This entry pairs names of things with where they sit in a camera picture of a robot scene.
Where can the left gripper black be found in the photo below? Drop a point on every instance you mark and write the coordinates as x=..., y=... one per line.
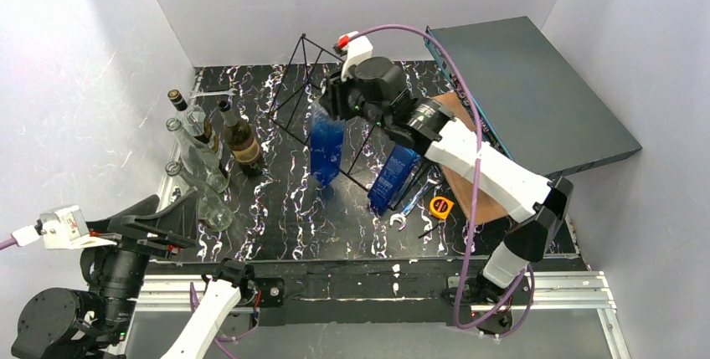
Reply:
x=153, y=234

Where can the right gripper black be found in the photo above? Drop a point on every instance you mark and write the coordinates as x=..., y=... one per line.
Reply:
x=334, y=99

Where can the blue square bottle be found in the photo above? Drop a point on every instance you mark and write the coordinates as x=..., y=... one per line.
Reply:
x=391, y=179
x=326, y=141

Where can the green wine bottle tan label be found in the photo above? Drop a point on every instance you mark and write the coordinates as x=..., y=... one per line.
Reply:
x=241, y=140

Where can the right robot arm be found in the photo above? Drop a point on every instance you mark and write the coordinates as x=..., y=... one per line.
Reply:
x=537, y=204

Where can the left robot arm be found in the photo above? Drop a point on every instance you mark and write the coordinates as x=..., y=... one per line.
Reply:
x=64, y=323

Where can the short clear glass bottle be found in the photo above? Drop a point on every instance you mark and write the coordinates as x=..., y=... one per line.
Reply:
x=212, y=209

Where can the tall clear glass bottle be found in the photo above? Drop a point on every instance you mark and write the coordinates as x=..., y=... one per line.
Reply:
x=199, y=160

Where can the dark-capped clear bottle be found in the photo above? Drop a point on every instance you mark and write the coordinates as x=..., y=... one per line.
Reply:
x=194, y=119

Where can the small wrench at back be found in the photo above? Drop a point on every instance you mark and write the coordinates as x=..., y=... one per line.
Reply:
x=213, y=93

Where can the silver combination wrench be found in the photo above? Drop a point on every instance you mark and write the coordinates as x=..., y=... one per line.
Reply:
x=400, y=218

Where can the brown wooden board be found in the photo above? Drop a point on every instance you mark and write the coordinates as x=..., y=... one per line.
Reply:
x=487, y=209

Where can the yellow tape measure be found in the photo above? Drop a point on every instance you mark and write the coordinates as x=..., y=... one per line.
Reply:
x=440, y=207

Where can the small black pen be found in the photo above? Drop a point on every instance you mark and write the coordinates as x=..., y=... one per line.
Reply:
x=431, y=230

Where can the black wire wine rack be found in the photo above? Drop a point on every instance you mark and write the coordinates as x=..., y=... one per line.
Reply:
x=291, y=113

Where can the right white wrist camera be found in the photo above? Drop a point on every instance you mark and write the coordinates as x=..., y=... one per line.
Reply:
x=356, y=48

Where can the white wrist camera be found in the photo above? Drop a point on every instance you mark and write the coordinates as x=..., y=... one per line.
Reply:
x=59, y=228
x=356, y=48

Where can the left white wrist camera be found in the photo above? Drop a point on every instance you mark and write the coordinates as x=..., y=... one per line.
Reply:
x=59, y=228

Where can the blue-faced network switch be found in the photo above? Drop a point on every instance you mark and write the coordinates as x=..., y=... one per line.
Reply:
x=537, y=109

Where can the aluminium frame rail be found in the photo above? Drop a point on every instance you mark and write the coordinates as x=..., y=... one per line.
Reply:
x=387, y=291

